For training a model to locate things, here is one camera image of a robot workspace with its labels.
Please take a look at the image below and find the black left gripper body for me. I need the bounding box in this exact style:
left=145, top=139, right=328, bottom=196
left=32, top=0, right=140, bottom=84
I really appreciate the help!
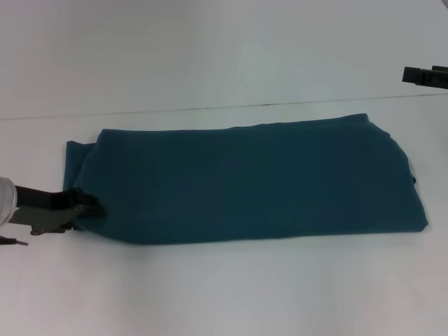
left=8, top=185, right=88, bottom=236

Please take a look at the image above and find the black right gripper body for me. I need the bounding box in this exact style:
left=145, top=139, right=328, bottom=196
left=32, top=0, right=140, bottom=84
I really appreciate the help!
left=430, top=64, right=448, bottom=90

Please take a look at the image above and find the teal blue FREE t-shirt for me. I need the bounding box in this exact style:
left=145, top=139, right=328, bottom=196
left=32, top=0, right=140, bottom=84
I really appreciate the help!
left=61, top=112, right=430, bottom=248

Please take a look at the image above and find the left gripper cable with plug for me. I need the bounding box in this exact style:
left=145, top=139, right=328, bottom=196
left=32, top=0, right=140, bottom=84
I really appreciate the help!
left=0, top=234, right=29, bottom=247

